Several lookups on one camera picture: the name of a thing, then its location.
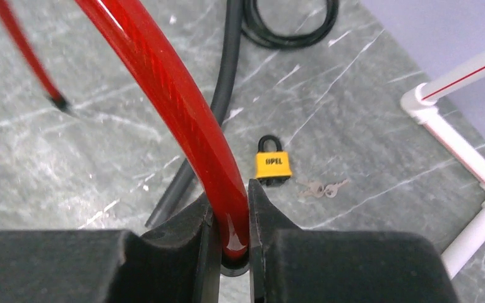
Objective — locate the yellow padlock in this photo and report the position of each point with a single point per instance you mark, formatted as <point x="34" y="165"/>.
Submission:
<point x="272" y="167"/>

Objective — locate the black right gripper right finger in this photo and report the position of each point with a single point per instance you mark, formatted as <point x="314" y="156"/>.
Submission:
<point x="291" y="264"/>

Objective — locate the white pvc pipe frame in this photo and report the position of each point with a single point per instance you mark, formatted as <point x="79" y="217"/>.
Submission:
<point x="420" y="104"/>

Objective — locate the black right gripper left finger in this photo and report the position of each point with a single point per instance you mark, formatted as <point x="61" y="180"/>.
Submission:
<point x="178" y="261"/>

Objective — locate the silver padlock keys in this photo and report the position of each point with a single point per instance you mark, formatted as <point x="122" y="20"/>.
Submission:
<point x="318" y="189"/>

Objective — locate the red cable bike lock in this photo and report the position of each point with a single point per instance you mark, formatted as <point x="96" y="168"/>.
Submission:
<point x="196" y="125"/>

